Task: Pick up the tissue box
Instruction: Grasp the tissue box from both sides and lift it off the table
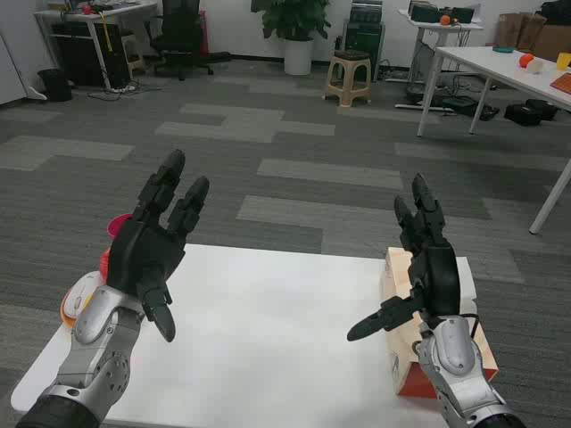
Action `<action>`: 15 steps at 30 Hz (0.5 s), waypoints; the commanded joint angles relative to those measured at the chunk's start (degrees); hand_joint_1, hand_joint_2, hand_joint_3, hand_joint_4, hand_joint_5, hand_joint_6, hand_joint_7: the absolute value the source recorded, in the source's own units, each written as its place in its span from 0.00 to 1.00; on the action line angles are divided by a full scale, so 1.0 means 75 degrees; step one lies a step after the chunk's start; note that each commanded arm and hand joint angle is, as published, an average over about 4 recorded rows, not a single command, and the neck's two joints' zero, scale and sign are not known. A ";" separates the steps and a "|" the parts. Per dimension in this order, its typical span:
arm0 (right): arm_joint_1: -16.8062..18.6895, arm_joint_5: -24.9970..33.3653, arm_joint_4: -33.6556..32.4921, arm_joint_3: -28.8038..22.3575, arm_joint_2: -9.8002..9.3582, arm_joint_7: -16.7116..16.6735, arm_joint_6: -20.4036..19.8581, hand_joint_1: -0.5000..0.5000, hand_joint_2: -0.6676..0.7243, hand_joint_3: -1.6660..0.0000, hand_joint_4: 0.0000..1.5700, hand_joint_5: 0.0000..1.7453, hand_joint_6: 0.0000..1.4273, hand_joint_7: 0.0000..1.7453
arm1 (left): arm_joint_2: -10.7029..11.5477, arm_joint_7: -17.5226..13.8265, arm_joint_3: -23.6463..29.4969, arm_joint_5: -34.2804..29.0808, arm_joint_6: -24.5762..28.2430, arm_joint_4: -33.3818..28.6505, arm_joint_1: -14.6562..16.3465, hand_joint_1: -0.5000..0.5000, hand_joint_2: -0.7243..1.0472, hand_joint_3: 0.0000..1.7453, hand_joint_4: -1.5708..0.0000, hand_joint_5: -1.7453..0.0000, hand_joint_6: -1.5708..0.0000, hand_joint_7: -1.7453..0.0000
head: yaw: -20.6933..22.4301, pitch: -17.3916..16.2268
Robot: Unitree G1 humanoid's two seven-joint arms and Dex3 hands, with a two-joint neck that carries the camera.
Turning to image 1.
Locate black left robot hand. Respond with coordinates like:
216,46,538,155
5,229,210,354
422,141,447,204
105,149,211,343

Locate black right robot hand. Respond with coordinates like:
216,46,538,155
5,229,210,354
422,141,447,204
346,172,461,343

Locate orange wood-print tissue box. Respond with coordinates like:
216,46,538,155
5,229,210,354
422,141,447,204
378,246,500,399

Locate brown cardboard box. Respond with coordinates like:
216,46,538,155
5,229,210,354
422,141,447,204
533,24,571,62

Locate black wide box device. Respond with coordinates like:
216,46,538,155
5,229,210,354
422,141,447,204
434,6,476,24

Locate pink plastic cup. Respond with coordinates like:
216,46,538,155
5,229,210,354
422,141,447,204
105,213,135,244

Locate white computer mouse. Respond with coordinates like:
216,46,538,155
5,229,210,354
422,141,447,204
64,272,108,320

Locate black flat case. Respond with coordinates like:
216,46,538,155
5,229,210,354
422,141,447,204
441,95,496,120

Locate black soft bag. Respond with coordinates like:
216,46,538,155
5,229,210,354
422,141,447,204
503,98,559,128

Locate black trash bin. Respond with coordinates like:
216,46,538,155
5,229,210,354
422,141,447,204
37,68,74,103

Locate small wooden stool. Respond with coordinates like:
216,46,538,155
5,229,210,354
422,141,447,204
120,33,146,77

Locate black cabinet under desk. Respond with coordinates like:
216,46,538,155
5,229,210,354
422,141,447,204
51,21,133,88

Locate large white office desk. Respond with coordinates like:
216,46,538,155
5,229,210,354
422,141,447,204
417,44,571,235

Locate white cabinet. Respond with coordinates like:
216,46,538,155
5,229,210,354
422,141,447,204
0,0,48,107

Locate black office chair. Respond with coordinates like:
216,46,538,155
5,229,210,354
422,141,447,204
149,0,215,82

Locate beige plastic stool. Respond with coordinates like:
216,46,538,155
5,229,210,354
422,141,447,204
324,49,373,108

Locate white cluttered desk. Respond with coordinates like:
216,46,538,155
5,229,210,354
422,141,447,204
34,0,160,90

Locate black equipment rack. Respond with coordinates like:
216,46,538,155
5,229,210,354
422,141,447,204
343,0,387,84

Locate potted plant white pot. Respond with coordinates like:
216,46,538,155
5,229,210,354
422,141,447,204
252,0,334,76

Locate brown paper bags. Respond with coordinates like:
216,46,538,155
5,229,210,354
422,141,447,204
496,12,548,50

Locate black backpack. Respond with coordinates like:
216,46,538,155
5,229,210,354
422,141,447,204
539,0,571,26

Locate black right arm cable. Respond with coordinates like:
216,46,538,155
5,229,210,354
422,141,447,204
461,313,482,342

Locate yellow strap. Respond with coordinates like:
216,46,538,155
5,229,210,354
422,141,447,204
100,11,112,53

